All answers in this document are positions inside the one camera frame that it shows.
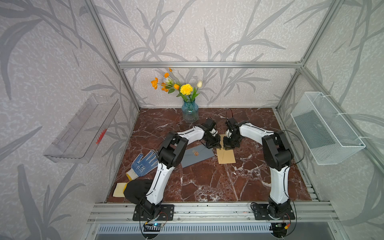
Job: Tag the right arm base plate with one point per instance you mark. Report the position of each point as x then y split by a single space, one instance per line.
261 211

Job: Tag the brown kraft envelope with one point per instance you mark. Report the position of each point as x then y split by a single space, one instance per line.
225 156

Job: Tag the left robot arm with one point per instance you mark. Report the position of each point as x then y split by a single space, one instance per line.
170 155

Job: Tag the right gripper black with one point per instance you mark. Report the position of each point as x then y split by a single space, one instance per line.
227 146

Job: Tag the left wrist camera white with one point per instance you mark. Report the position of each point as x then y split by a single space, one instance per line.
213 131

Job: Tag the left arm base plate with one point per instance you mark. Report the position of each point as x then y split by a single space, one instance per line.
163 212

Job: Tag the red marker pen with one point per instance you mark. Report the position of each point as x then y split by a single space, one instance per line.
99 139

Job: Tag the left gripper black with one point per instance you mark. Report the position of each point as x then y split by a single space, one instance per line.
217 144

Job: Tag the left green circuit board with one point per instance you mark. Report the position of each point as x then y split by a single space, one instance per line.
153 227

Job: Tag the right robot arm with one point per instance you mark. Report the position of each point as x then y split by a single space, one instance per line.
277 155

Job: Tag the yellow orange flower bouquet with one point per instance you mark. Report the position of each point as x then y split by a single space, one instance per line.
171 85

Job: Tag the blue glass vase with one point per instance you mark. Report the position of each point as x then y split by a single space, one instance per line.
190 112

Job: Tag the black glove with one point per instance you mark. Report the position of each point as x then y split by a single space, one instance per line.
137 189

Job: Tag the blue dotted work glove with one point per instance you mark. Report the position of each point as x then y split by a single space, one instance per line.
142 165

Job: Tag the white wire mesh basket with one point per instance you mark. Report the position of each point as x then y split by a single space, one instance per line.
328 135

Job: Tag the right circuit board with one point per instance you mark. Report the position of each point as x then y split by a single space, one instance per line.
281 230

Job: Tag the clear plastic wall tray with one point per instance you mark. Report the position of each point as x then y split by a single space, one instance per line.
76 143

